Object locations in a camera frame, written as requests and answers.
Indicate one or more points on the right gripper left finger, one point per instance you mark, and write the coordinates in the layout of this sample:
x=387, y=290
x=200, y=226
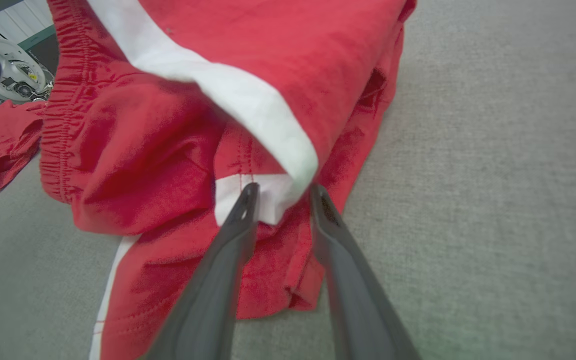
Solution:
x=213, y=290

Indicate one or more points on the red shorts with white stripe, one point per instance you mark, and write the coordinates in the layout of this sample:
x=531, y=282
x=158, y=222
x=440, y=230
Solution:
x=168, y=150

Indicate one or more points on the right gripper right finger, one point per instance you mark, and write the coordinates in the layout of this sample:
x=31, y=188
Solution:
x=353, y=300

